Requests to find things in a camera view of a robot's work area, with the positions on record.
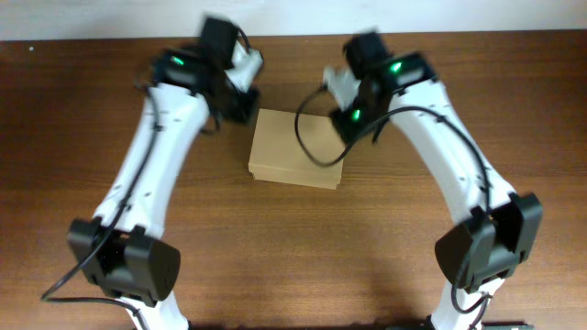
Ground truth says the cardboard box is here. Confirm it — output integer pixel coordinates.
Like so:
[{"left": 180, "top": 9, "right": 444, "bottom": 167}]
[{"left": 249, "top": 109, "right": 345, "bottom": 190}]

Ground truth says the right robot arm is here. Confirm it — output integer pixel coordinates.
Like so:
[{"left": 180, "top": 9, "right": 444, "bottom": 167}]
[{"left": 324, "top": 32, "right": 543, "bottom": 329}]

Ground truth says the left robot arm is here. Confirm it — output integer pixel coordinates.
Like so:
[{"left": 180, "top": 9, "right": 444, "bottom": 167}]
[{"left": 67, "top": 16, "right": 263, "bottom": 329}]

